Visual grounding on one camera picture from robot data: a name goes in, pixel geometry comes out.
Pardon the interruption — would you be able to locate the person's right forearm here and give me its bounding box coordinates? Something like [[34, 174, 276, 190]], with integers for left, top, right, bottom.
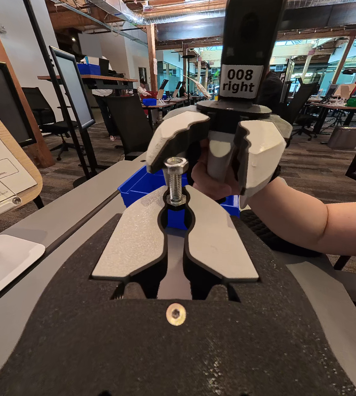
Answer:
[[241, 176, 356, 258]]

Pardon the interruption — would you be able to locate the wooden post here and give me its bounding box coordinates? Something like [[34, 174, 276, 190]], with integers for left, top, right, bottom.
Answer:
[[0, 0, 55, 169]]

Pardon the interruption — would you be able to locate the short thick steel bolt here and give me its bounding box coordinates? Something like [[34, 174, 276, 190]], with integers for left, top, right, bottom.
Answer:
[[163, 157, 189, 202]]

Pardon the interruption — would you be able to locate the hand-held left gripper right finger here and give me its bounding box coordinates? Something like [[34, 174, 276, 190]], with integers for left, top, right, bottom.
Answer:
[[183, 185, 260, 284]]

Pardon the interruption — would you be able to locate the blue storage crate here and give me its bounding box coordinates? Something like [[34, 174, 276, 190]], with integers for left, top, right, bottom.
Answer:
[[77, 63, 101, 75]]

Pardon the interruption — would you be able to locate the black office chair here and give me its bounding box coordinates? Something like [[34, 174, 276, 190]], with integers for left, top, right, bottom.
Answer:
[[104, 96, 154, 161], [285, 82, 320, 141], [22, 87, 79, 161]]

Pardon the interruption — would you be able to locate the grey trash can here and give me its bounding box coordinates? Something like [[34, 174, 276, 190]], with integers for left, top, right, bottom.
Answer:
[[327, 125, 356, 150]]

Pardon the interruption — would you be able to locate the blue plastic bin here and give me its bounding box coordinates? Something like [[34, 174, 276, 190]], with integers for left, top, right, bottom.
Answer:
[[118, 165, 240, 231]]

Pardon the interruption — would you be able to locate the black mesh pad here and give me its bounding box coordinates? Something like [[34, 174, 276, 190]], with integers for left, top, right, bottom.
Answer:
[[240, 210, 322, 258]]

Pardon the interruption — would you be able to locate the black round-base sign stand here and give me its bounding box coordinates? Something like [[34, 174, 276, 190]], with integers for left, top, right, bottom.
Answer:
[[57, 93, 112, 188]]

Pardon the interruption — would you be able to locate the wooden top desk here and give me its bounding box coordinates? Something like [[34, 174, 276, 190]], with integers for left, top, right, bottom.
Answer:
[[37, 74, 138, 92]]

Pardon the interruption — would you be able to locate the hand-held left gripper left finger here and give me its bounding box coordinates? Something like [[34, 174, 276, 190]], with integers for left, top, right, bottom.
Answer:
[[91, 185, 170, 283]]

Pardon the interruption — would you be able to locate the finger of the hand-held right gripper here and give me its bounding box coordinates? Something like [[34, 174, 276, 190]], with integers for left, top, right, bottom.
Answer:
[[146, 109, 211, 174], [233, 119, 287, 210]]

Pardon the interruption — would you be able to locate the person's right hand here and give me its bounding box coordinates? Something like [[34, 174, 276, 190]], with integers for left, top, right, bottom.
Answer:
[[191, 139, 243, 202]]

